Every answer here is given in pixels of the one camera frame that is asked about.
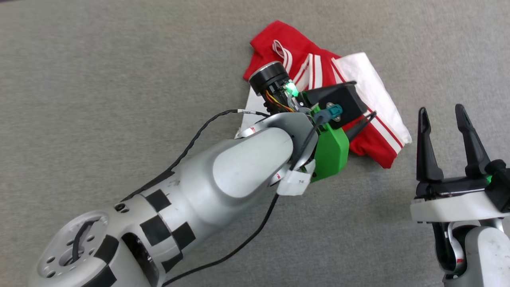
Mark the red and white garment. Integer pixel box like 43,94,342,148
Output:
238,20,413,169

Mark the grey fabric sofa seat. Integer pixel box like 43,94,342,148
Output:
0,0,510,287

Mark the thin black cable white label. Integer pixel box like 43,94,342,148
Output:
121,109,272,202

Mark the black cable with teal plug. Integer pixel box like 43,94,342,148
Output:
163,104,343,287

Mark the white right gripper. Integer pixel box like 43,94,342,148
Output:
410,104,510,224

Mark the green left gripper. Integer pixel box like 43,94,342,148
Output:
249,61,377,184

